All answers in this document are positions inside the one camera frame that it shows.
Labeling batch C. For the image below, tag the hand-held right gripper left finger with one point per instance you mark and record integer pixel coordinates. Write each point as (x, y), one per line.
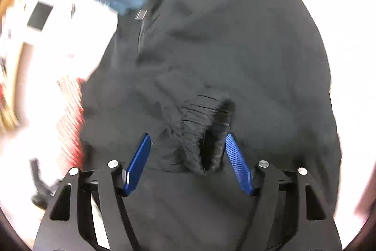
(137, 162)

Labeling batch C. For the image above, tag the black jacket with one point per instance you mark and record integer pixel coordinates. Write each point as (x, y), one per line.
(235, 48)

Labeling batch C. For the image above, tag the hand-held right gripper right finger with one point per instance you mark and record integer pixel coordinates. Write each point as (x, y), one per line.
(238, 164)

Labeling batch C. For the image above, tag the red floral garment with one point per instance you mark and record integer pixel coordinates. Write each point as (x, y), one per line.
(70, 121)

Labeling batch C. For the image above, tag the white machine with screen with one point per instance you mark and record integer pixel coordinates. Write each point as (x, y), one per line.
(39, 15)

